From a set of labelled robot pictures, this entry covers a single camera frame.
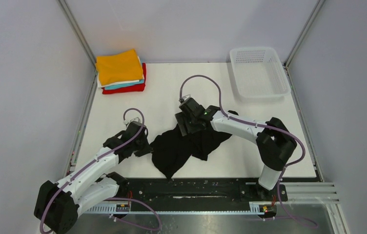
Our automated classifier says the black t shirt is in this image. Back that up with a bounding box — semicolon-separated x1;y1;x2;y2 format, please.
150;125;232;179

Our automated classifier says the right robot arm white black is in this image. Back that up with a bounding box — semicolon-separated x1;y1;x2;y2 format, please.
175;97;297;201

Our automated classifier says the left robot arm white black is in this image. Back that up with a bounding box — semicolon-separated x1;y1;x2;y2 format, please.
34;121;152;234

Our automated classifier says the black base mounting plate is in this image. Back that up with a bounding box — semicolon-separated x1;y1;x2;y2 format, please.
65;173;320;212

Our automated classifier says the red folded t shirt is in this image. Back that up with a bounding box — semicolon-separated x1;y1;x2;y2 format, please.
102;63;146;95

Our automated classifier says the teal folded t shirt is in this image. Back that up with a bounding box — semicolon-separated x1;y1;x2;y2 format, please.
102;71;146;90

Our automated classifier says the left small electronics module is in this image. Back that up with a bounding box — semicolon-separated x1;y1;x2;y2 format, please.
115;203;130;213

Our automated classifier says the small electronics module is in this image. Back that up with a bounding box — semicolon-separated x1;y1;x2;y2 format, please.
260;205;277;213
115;203;130;213

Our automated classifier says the white folded t shirt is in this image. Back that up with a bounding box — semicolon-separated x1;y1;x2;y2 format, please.
96;73;145;90

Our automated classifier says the white plastic basket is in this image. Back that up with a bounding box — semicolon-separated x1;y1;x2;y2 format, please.
229;47;291;101

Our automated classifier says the orange folded t shirt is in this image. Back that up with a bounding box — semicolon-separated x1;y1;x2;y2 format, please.
96;49;143;87

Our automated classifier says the right small electronics module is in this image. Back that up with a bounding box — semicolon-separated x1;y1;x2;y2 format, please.
260;205;277;213

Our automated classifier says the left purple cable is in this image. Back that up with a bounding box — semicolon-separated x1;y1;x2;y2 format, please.
40;108;163;234

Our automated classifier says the white slotted cable duct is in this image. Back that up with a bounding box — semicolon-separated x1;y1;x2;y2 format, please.
84;202;265;215

